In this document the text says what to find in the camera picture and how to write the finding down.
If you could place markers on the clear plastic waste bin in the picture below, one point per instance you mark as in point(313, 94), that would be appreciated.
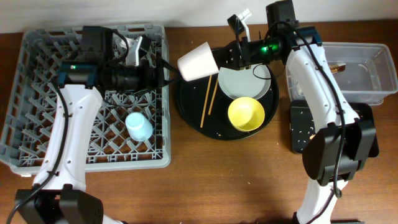
point(369, 75)

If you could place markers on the left wooden chopstick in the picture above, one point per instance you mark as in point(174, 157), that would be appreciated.
point(205, 101)

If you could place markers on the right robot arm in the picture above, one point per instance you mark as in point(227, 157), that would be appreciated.
point(342, 140)

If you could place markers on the pink cup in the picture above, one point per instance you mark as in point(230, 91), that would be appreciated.
point(198, 63)

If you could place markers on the grey dishwasher rack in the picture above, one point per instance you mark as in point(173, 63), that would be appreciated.
point(32, 107)

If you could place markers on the round black tray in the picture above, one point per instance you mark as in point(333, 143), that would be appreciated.
point(190, 98)

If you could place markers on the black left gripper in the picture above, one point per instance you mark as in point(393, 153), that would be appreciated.
point(149, 82)

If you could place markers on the blue cup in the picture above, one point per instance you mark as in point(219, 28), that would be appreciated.
point(138, 127)

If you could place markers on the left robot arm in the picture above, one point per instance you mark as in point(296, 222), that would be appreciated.
point(58, 194)

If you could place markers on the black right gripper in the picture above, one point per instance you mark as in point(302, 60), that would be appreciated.
point(243, 46)

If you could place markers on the grey plate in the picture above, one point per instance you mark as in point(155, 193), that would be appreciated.
point(254, 82)

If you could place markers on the wooden chopstick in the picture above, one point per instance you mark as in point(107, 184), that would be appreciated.
point(213, 97)
point(205, 101)

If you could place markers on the brown Nescafe Gold sachet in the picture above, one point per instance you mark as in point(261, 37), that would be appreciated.
point(338, 67)

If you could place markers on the yellow bowl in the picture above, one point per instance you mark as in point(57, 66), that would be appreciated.
point(246, 114)

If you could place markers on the right wooden chopstick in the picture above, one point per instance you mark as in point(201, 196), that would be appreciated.
point(213, 97)

